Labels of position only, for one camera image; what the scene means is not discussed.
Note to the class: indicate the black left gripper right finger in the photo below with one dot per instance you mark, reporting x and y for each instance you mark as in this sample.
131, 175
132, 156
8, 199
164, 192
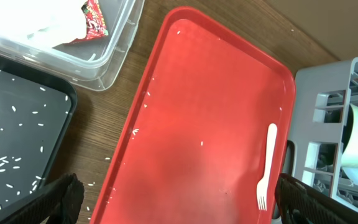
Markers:
299, 203

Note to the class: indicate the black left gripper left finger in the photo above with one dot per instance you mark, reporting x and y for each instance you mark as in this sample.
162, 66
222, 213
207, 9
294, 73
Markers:
57, 202

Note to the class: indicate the pink plastic fork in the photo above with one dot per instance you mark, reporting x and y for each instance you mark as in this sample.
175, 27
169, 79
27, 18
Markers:
263, 184

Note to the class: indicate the black waste tray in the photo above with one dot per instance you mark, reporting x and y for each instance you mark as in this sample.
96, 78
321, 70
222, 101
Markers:
20, 133

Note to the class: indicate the grey dishwasher rack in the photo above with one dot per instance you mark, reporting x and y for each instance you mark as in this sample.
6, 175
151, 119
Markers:
323, 98

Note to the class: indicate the red plastic tray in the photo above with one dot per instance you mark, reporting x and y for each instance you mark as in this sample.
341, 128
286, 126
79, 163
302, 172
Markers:
192, 149

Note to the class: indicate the clear plastic bin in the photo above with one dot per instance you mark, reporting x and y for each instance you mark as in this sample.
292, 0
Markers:
92, 64

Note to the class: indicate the red snack wrapper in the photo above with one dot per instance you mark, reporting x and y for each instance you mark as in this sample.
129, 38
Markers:
95, 25

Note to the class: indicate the white crumpled tissue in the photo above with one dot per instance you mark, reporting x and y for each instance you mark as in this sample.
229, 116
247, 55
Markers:
48, 23

